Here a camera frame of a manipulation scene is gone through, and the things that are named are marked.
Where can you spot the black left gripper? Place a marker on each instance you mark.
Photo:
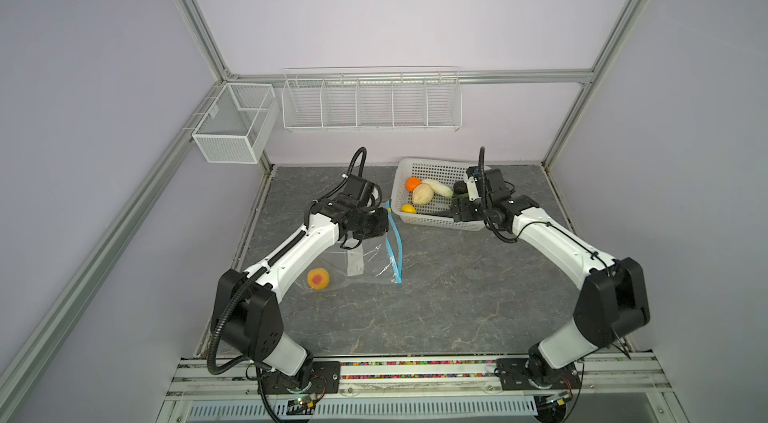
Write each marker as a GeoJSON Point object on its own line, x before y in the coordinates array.
{"type": "Point", "coordinates": [382, 225]}

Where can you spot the white mesh wall box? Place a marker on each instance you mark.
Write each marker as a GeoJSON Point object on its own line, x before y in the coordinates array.
{"type": "Point", "coordinates": [237, 124]}

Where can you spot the yellow red toy peach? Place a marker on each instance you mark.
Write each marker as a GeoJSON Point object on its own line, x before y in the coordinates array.
{"type": "Point", "coordinates": [318, 279]}

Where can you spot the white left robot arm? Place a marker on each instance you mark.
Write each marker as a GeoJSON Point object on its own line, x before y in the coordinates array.
{"type": "Point", "coordinates": [246, 323]}

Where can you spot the orange toy carrot piece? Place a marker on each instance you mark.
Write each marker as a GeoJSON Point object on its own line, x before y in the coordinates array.
{"type": "Point", "coordinates": [412, 183]}

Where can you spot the beige toy potato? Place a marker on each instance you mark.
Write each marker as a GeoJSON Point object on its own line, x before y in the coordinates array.
{"type": "Point", "coordinates": [422, 195]}

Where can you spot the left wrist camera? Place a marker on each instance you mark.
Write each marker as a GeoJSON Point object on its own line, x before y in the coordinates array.
{"type": "Point", "coordinates": [357, 193]}

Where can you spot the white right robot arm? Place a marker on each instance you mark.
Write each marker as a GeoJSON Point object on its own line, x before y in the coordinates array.
{"type": "Point", "coordinates": [612, 300]}

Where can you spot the black toy avocado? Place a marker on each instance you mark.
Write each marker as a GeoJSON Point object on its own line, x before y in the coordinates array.
{"type": "Point", "coordinates": [460, 188]}

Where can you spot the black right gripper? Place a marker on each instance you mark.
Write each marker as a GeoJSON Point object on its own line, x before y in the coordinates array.
{"type": "Point", "coordinates": [460, 209]}

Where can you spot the clear zip top bag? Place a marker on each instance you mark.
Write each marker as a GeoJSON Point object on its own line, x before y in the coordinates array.
{"type": "Point", "coordinates": [374, 261]}

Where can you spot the white perforated plastic basket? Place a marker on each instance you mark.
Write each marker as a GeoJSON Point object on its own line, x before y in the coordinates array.
{"type": "Point", "coordinates": [446, 172]}

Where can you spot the white toy cucumber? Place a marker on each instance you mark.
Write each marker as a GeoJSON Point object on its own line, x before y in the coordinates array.
{"type": "Point", "coordinates": [439, 188]}

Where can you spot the white wire wall rack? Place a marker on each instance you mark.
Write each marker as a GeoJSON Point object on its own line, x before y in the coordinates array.
{"type": "Point", "coordinates": [372, 99]}

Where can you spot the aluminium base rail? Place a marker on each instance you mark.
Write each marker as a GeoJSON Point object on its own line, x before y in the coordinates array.
{"type": "Point", "coordinates": [603, 387]}

